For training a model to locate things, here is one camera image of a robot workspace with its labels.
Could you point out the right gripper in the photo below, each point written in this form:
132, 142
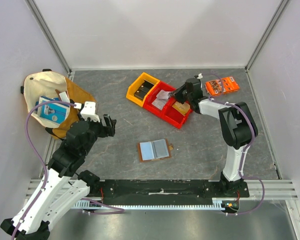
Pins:
182, 93

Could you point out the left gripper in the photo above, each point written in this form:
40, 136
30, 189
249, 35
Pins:
109, 129

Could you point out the silver credit card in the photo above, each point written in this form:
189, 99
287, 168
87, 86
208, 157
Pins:
163, 95

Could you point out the brown leather card holder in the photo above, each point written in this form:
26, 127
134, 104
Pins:
154, 150

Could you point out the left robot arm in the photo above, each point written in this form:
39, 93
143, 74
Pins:
45, 207

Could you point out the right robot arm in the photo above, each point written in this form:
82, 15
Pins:
238, 129

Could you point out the gold card stack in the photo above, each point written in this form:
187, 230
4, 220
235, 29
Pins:
182, 108

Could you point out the silver card stack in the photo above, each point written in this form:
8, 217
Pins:
159, 103

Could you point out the red bin with gold cards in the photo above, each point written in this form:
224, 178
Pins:
173, 117

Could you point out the red bin with silver cards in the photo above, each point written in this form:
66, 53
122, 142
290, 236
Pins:
147, 105

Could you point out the black card stack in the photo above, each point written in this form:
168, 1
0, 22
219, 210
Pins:
144, 88

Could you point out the yellow plastic bin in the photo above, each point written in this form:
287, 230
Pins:
136, 84

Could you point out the blue and white booklet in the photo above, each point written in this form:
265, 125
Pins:
54, 112

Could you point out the orange printed box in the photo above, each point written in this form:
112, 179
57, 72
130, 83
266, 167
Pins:
226, 85

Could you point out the white and tan tote bag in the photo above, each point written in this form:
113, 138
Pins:
47, 86

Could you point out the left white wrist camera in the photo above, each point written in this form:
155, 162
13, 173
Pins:
87, 111

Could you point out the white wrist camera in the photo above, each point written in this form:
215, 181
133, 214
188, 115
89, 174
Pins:
87, 111
199, 76

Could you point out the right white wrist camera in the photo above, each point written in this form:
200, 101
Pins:
199, 76

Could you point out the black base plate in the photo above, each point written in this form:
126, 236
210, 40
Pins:
114, 188

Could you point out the aluminium frame rail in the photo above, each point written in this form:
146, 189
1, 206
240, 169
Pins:
267, 190

